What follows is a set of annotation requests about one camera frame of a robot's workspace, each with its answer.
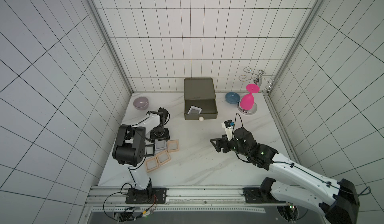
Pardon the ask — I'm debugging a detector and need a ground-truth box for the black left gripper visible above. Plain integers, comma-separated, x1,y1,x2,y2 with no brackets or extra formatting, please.
149,124,170,144

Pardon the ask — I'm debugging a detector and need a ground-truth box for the purple ceramic bowl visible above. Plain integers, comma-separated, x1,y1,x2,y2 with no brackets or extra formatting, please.
133,96,149,110

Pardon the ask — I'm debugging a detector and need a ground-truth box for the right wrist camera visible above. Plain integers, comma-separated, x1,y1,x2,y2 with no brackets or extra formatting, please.
222,120,235,141

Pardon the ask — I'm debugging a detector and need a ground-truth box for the black brooch box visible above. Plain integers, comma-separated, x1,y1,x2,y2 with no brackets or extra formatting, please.
146,144,156,157

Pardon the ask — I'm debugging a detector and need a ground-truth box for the white brooch box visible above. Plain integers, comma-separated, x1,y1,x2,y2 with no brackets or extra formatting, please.
155,140,167,153
187,105,202,115

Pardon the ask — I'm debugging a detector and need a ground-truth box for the chrome glass rack stand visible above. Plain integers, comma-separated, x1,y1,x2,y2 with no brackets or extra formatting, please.
238,67,279,115

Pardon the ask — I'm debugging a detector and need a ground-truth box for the olive three-drawer cabinet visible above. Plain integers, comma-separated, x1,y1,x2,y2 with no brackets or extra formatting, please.
184,77,218,120

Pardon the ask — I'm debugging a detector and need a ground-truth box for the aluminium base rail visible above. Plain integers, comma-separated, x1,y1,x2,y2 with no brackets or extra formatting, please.
85,184,328,214

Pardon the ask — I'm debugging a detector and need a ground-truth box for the blue ceramic bowl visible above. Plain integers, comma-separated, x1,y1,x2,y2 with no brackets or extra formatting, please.
225,92,241,104

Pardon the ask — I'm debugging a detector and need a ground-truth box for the pink plastic goblet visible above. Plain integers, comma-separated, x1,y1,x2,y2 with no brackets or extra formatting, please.
239,83,260,111

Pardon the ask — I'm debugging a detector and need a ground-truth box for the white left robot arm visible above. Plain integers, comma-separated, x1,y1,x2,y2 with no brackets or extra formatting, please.
112,107,170,191

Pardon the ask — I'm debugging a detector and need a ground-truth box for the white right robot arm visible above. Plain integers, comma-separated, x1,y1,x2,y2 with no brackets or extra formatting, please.
210,126,360,224

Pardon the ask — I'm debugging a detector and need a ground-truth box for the beige brooch box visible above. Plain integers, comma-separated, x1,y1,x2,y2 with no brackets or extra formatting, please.
145,157,160,173
167,140,180,153
155,150,171,166

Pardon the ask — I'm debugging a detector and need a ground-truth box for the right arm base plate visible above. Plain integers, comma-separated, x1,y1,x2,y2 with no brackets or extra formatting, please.
243,188,281,204

